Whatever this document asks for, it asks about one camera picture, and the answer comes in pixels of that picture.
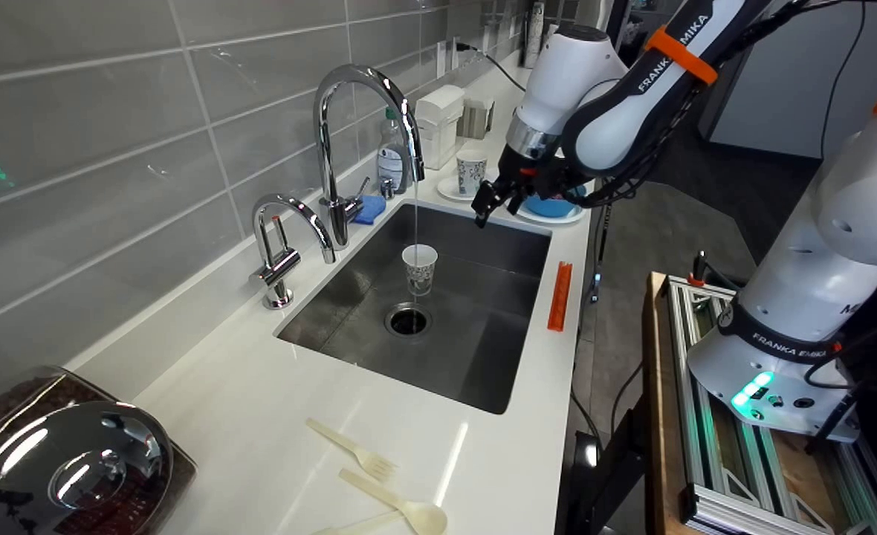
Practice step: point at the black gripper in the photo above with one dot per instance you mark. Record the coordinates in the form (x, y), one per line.
(515, 179)

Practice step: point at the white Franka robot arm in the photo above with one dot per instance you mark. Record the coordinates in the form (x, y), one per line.
(824, 268)

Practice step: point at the stainless steel sink basin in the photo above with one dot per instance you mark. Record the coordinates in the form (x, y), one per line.
(476, 338)

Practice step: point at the round sink drain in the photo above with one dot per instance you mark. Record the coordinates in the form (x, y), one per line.
(409, 318)

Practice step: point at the white cup stack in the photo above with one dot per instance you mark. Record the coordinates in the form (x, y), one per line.
(534, 24)

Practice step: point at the blue bowl of beads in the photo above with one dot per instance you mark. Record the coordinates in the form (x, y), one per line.
(552, 210)

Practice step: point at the white plate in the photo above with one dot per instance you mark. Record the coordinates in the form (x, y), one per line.
(558, 222)

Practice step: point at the small grey container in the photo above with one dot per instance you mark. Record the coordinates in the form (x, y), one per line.
(476, 116)

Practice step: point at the white ribbed box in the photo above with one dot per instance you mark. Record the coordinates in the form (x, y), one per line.
(437, 121)

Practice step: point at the clear bottle green cap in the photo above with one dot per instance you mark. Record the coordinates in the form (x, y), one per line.
(391, 173)

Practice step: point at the orange flat strip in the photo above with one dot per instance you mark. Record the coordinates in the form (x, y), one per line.
(561, 298)

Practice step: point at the blue sponge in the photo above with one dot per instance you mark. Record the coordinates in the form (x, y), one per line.
(370, 210)

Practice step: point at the tall chrome faucet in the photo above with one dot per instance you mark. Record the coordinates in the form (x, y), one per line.
(359, 75)

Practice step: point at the small chrome faucet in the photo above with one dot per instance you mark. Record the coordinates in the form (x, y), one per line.
(278, 263)

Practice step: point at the wooden base board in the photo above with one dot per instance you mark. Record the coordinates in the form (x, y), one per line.
(660, 397)

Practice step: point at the cream plastic spoon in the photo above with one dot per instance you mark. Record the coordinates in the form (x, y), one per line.
(364, 460)
(418, 516)

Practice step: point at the white cabinet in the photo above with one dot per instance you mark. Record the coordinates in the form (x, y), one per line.
(782, 89)

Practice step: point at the aluminium profile robot stand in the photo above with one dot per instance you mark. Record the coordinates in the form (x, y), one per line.
(715, 464)

